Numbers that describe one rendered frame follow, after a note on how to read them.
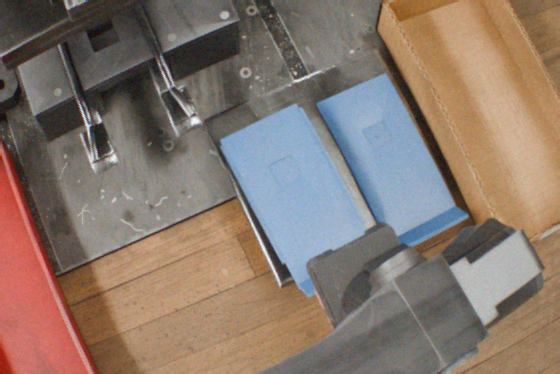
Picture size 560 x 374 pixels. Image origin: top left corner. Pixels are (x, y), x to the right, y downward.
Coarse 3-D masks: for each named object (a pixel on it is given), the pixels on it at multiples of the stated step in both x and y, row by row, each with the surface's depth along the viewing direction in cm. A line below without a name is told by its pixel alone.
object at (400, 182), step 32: (352, 96) 109; (384, 96) 109; (352, 128) 108; (416, 128) 108; (352, 160) 107; (384, 160) 107; (416, 160) 107; (384, 192) 106; (416, 192) 106; (448, 192) 106; (416, 224) 106; (448, 224) 103
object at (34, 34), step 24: (0, 0) 88; (24, 0) 88; (48, 0) 88; (72, 0) 83; (96, 0) 84; (120, 0) 88; (144, 0) 91; (0, 24) 87; (24, 24) 87; (48, 24) 87; (72, 24) 88; (96, 24) 90; (0, 48) 87; (24, 48) 87; (48, 48) 90
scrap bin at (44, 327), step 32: (0, 160) 108; (0, 192) 108; (0, 224) 107; (32, 224) 103; (0, 256) 106; (32, 256) 106; (0, 288) 105; (32, 288) 106; (0, 320) 105; (32, 320) 105; (64, 320) 105; (0, 352) 104; (32, 352) 104; (64, 352) 104
